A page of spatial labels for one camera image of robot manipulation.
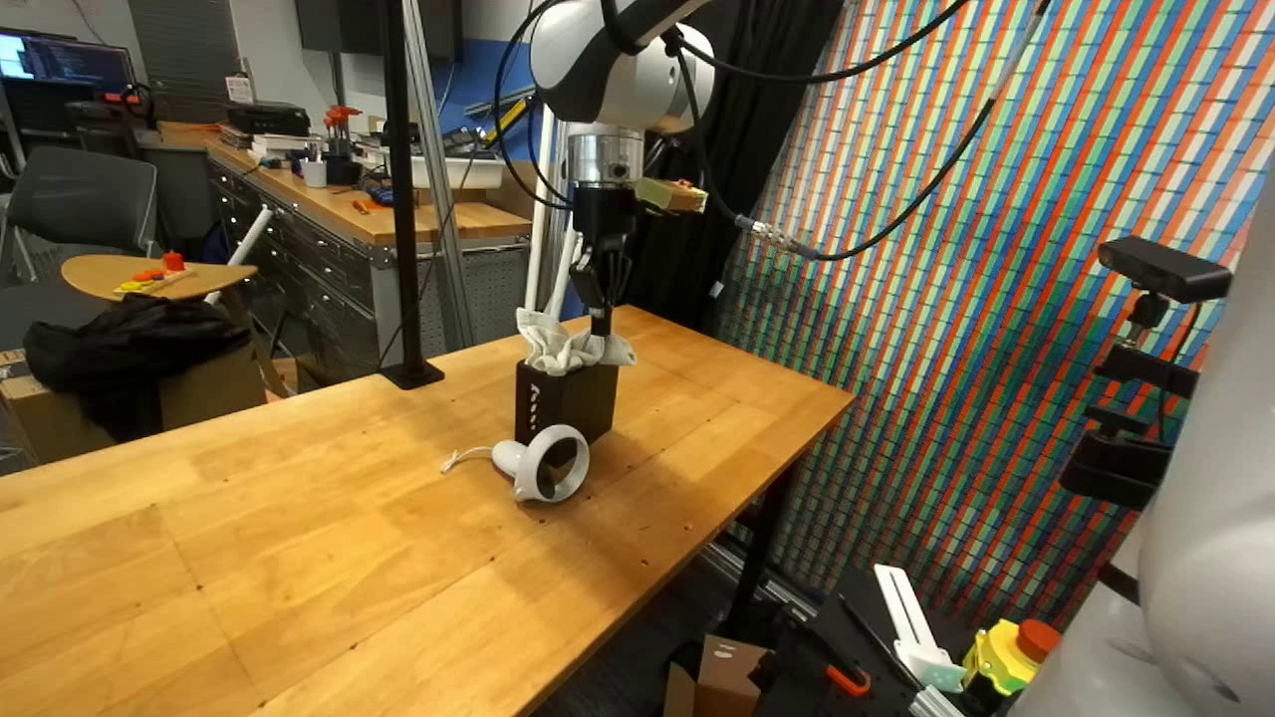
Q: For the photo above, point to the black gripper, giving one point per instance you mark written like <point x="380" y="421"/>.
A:
<point x="601" y="217"/>

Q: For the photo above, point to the white towel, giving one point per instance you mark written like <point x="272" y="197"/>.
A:
<point x="556" y="354"/>

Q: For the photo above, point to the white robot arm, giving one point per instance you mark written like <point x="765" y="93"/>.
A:
<point x="1195" y="640"/>

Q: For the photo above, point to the black slotted box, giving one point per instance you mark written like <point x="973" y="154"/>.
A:
<point x="579" y="400"/>

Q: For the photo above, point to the white VR controller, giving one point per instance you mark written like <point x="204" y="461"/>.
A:
<point x="548" y="466"/>

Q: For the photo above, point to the black vertical pole stand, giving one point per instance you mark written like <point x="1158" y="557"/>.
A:
<point x="413" y="368"/>

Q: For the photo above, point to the wooden workbench with drawers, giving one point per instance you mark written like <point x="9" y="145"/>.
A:
<point x="325" y="263"/>

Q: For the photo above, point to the cardboard box under table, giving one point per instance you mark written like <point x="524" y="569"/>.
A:
<point x="712" y="680"/>

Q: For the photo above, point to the round wooden side table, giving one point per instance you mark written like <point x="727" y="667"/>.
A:
<point x="118" y="275"/>

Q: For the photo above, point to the black bag on box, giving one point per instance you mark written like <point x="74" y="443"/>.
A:
<point x="118" y="362"/>

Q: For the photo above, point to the grey office chair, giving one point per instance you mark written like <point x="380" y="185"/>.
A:
<point x="65" y="206"/>

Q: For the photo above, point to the yellow red emergency stop button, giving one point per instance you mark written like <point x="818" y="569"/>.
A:
<point x="1010" y="654"/>

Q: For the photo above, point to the computer monitor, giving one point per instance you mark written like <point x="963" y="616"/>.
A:
<point x="46" y="75"/>

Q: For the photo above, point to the olive wrist camera box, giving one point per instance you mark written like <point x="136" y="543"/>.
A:
<point x="670" y="197"/>

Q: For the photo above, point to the white aluminium rail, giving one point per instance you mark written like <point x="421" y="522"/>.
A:
<point x="916" y="650"/>

